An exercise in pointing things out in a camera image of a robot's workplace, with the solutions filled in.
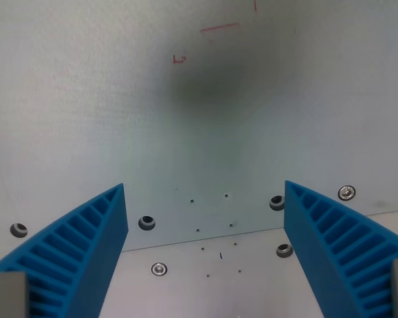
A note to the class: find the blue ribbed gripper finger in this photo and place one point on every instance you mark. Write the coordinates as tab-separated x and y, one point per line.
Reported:
86	251
321	245

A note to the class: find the silver hex socket screw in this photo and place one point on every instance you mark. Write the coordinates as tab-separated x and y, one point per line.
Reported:
159	268
346	192

